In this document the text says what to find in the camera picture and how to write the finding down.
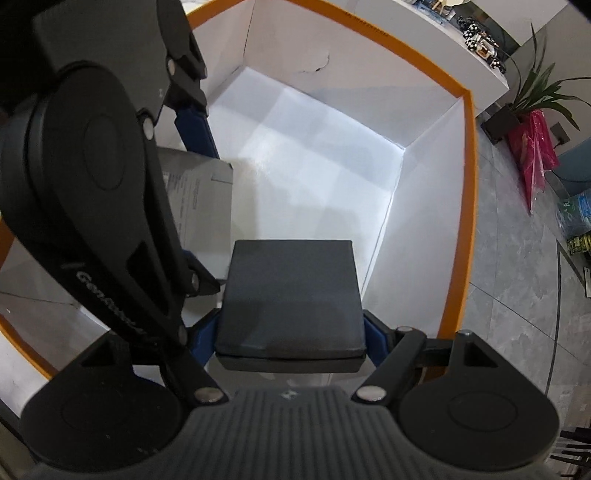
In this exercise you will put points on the potted long-leaf plant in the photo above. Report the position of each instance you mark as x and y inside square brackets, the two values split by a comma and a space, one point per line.
[501, 122]

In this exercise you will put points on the large water bottle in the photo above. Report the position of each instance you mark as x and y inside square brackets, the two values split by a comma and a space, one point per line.
[577, 212]

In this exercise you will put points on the orange and white container box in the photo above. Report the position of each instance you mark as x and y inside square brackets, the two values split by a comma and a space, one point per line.
[323, 161]

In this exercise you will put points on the pink umbrella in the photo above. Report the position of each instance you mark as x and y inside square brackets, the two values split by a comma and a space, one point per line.
[531, 147]

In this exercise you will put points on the black and white figurines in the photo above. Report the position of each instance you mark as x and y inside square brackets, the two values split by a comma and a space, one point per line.
[482, 44]

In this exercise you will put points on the yellow green packet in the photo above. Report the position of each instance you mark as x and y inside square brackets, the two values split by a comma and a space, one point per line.
[581, 244]

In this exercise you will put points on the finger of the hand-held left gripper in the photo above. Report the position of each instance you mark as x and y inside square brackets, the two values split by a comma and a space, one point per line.
[198, 282]
[196, 131]

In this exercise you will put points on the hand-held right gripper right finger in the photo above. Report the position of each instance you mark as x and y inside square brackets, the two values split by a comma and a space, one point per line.
[377, 339]

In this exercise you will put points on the white marble TV cabinet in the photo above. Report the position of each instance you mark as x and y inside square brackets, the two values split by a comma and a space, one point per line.
[415, 27]

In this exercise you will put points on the light grey printed box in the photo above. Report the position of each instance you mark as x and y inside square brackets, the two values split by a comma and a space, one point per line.
[198, 194]

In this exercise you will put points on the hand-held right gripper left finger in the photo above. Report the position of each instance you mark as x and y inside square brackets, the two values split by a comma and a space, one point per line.
[205, 339]

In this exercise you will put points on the wall socket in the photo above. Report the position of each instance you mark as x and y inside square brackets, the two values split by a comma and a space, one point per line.
[562, 134]

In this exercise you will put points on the dark grey box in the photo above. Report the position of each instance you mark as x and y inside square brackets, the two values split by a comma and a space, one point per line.
[286, 300]

